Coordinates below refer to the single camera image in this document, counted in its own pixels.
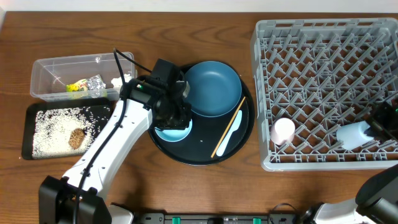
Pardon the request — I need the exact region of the wooden chopstick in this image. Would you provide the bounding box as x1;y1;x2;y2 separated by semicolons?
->
211;96;246;158

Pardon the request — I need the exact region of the light blue bowl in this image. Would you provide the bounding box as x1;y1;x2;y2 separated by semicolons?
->
155;120;193;142

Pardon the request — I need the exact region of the brown walnut cookie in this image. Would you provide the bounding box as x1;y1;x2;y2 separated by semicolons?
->
68;128;85;149

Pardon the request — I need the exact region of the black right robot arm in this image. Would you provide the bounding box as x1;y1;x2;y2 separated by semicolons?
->
296;98;397;223

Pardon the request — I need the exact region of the clear plastic bin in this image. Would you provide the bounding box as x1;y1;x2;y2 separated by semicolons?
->
30;53;121;101

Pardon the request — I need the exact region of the white napkin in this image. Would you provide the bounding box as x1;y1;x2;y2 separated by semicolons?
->
111;74;132;88

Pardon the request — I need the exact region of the yellow foil snack wrapper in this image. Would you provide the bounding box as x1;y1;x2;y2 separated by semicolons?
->
66;75;106;92

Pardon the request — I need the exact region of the light blue cup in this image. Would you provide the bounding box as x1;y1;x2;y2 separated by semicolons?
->
336;121;374;150

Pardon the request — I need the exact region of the black rail base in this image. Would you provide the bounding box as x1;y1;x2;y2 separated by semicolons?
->
132;213;297;224

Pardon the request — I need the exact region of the black rectangular tray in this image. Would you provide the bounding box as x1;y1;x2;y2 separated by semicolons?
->
21;98;111;160

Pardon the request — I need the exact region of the grey dishwasher rack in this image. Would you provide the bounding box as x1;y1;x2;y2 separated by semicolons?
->
251;18;397;172

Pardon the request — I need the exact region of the white rice pile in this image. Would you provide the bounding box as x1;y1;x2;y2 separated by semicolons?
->
33;109;101;159

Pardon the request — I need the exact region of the pink cup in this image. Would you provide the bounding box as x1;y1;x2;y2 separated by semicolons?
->
270;118;295;146

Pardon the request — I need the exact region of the round black tray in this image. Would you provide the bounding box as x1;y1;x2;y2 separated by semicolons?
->
149;64;255;165

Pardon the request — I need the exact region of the dark blue plate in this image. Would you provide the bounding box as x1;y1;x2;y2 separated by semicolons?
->
185;61;242;118

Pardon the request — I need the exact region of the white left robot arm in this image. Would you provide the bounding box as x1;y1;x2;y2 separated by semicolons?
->
39;76;191;223

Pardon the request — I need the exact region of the light blue plastic knife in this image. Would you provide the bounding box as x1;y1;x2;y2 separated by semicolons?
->
216;110;243;157

